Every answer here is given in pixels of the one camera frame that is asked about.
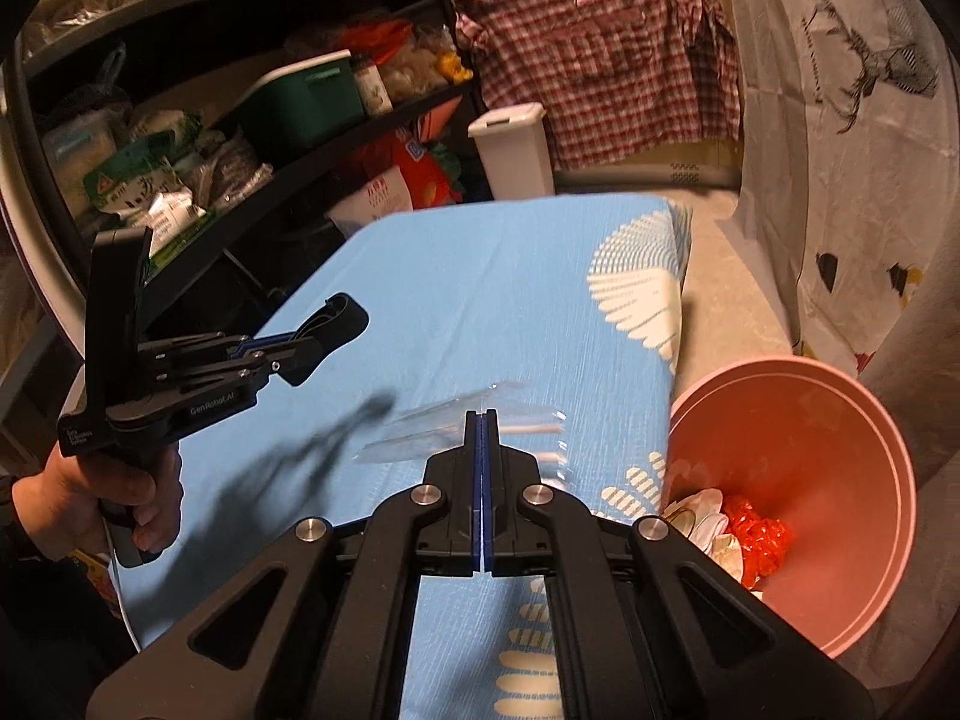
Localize red plastic bag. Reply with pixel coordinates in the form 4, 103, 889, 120
722, 494, 794, 590

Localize clear zip bag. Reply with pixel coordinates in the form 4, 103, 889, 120
355, 382, 574, 489

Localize pink plastic trash basin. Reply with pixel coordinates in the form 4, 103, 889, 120
664, 356, 918, 656

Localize person's left hand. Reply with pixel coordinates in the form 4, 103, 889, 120
11, 444, 184, 561

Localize red white sack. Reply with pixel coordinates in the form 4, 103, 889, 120
325, 127, 462, 238

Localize green white snack bag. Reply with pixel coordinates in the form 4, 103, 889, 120
83, 130, 215, 275

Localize small label jar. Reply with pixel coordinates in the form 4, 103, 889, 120
353, 59, 394, 117

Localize green storage box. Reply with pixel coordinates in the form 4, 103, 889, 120
231, 50, 366, 145

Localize black storage shelf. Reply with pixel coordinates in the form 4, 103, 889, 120
0, 0, 490, 467

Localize light blue tablecloth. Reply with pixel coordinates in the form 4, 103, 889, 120
121, 195, 690, 718

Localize white pedal bin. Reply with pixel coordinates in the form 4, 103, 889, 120
469, 103, 555, 200

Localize yellow toy figure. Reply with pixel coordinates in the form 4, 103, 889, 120
434, 50, 473, 86

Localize red plaid curtain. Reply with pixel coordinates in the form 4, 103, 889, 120
452, 0, 740, 171

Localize grey deer print curtain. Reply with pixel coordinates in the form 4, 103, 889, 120
714, 0, 960, 691

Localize white cable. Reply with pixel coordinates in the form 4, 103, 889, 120
101, 520, 145, 653

